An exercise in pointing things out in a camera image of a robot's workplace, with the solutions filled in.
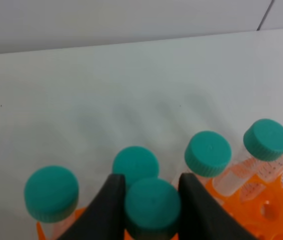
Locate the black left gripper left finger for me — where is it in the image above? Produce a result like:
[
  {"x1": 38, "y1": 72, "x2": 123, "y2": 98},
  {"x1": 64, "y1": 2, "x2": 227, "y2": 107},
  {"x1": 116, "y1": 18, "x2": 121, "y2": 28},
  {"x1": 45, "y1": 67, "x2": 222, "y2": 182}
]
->
[{"x1": 59, "y1": 174, "x2": 126, "y2": 240}]

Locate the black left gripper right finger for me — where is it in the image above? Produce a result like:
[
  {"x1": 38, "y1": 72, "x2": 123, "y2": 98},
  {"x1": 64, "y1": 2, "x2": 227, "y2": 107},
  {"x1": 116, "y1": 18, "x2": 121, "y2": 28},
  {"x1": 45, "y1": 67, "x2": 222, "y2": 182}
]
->
[{"x1": 178, "y1": 173, "x2": 255, "y2": 240}]

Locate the row tube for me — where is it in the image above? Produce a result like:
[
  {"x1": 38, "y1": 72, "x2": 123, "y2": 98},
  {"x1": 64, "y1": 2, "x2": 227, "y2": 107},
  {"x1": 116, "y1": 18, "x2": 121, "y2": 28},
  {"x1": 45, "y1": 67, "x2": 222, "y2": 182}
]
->
[
  {"x1": 171, "y1": 130, "x2": 232, "y2": 188},
  {"x1": 240, "y1": 154, "x2": 283, "y2": 202},
  {"x1": 112, "y1": 146, "x2": 160, "y2": 189},
  {"x1": 212, "y1": 118, "x2": 283, "y2": 197}
]

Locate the orange test tube rack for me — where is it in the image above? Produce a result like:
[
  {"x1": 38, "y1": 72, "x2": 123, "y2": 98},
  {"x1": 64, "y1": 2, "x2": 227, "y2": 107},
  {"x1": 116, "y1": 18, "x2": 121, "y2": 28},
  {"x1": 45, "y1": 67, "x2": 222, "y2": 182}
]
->
[{"x1": 37, "y1": 189, "x2": 283, "y2": 240}]

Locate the front left racked test tube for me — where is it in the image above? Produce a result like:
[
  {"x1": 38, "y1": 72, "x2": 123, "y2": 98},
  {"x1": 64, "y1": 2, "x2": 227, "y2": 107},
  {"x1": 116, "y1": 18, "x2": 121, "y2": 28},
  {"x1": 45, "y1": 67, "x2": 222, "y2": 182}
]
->
[{"x1": 23, "y1": 165, "x2": 80, "y2": 238}]

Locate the green capped clear test tube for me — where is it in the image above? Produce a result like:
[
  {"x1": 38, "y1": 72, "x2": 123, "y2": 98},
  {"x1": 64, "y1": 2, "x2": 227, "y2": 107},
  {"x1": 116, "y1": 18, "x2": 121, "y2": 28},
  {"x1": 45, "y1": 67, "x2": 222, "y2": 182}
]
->
[{"x1": 124, "y1": 178, "x2": 182, "y2": 240}]

